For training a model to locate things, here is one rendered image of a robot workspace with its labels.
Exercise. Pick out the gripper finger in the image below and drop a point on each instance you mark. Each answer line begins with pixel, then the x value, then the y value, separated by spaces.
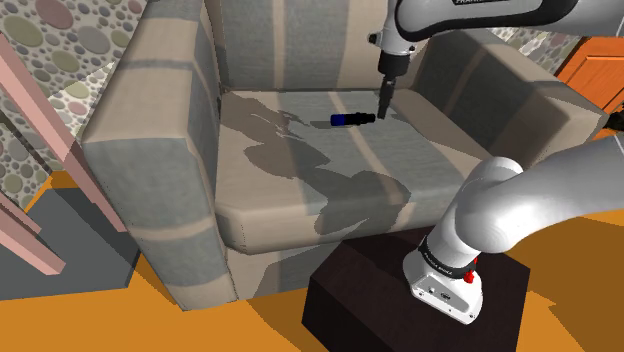
pixel 385 100

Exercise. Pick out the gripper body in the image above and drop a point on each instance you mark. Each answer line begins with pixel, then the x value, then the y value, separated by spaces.
pixel 393 64

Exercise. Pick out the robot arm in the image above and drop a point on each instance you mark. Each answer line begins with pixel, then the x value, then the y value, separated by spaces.
pixel 516 204

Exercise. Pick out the black and blue flashlight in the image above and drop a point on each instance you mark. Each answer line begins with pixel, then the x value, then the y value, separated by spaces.
pixel 352 119

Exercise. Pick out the orange wooden door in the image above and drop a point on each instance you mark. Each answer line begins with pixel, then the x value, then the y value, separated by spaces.
pixel 592 73

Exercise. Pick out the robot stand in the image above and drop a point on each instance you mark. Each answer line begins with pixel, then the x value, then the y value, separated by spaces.
pixel 360 302

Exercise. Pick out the grey beige striped armchair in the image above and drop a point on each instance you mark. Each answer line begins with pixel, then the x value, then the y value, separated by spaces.
pixel 161 161

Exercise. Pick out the pink wooden frame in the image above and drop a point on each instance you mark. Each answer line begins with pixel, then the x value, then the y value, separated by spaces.
pixel 53 131

